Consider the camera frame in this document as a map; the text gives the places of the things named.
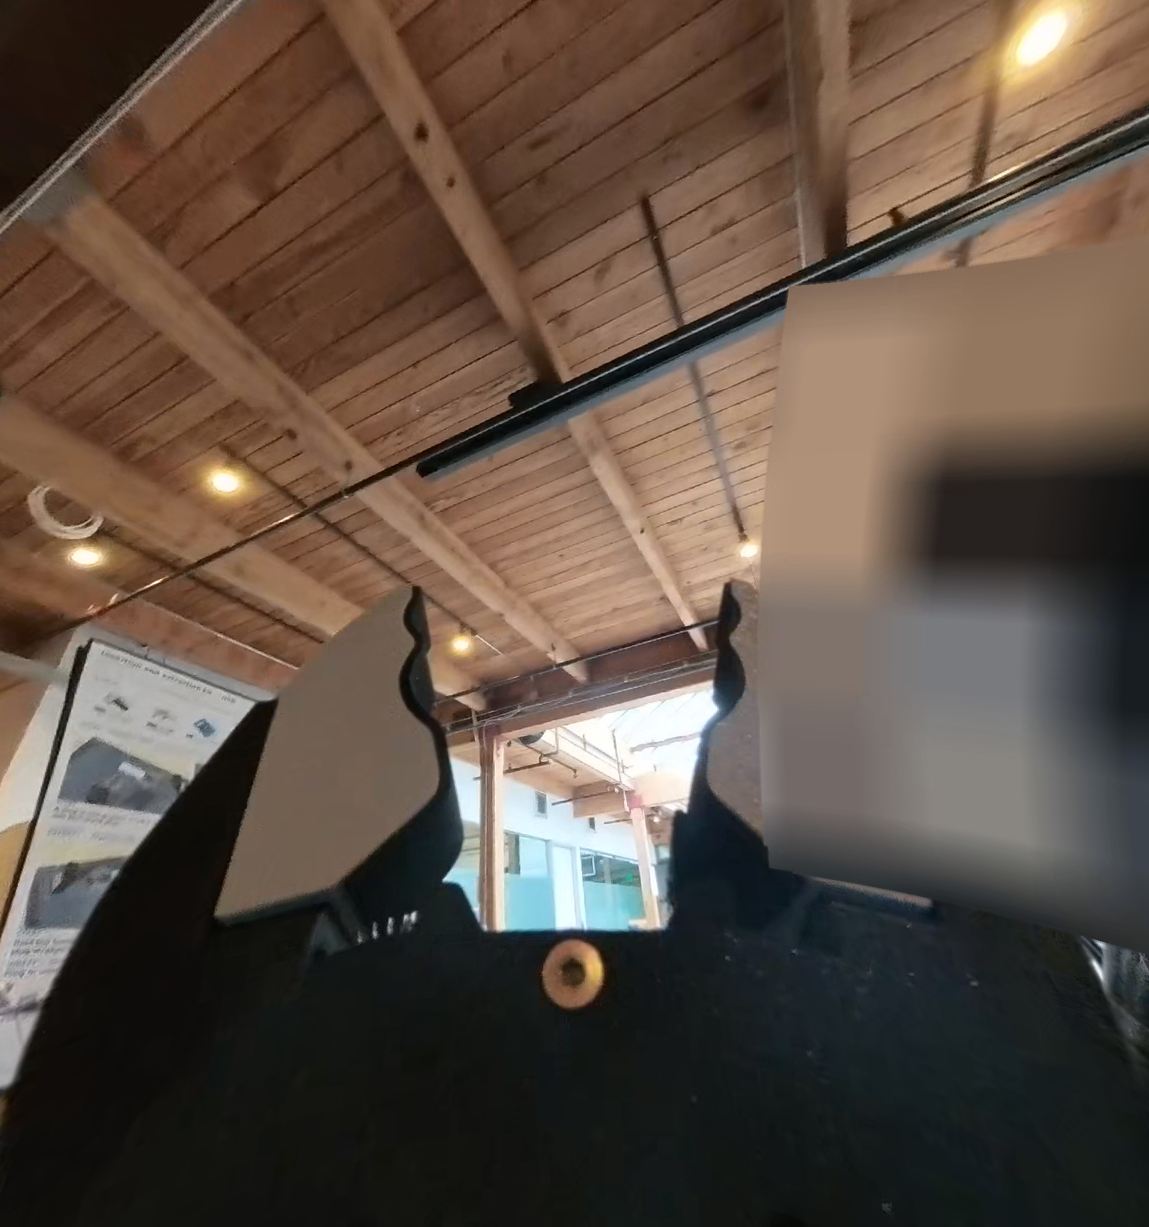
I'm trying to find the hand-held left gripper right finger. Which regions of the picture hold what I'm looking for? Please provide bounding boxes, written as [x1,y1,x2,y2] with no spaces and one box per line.
[672,579,777,905]

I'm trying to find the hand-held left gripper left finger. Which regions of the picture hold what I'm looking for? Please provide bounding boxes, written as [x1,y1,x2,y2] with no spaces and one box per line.
[215,587,465,920]

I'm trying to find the wooden support post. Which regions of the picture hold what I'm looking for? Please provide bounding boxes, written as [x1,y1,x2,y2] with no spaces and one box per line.
[478,718,511,932]

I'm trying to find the white cable coil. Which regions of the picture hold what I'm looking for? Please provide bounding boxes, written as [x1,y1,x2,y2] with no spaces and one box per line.
[26,482,106,540]

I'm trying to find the black ceiling track rail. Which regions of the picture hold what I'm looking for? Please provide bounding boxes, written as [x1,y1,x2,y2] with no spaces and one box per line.
[105,96,1149,610]

